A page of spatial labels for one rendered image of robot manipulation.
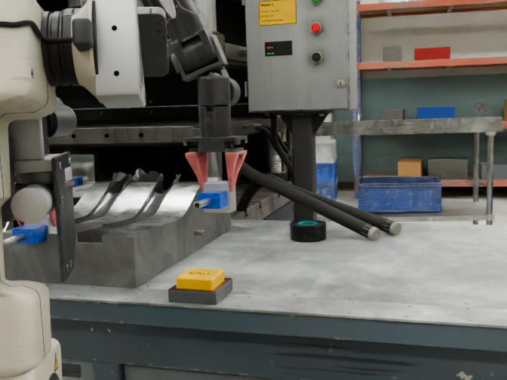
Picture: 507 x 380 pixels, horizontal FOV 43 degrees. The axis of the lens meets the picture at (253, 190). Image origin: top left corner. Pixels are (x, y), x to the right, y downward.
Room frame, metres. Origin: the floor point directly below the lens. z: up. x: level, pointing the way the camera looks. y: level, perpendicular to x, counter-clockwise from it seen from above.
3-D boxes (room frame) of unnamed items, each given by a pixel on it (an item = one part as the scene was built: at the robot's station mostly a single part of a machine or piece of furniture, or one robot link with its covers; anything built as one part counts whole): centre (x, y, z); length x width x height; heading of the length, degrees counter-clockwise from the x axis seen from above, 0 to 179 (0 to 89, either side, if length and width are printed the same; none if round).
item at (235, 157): (1.17, 0.05, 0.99); 0.07 x 0.07 x 0.09; 73
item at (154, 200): (1.33, 0.27, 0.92); 0.35 x 0.16 x 0.09; 163
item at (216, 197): (1.13, 0.08, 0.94); 0.13 x 0.05 x 0.05; 163
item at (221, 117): (1.17, 0.06, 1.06); 0.10 x 0.07 x 0.07; 73
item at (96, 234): (1.11, 0.28, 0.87); 0.05 x 0.05 x 0.04; 73
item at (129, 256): (1.34, 0.25, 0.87); 0.50 x 0.26 x 0.14; 163
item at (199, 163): (1.17, 0.08, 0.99); 0.07 x 0.07 x 0.09; 73
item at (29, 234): (1.10, 0.39, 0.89); 0.13 x 0.05 x 0.05; 163
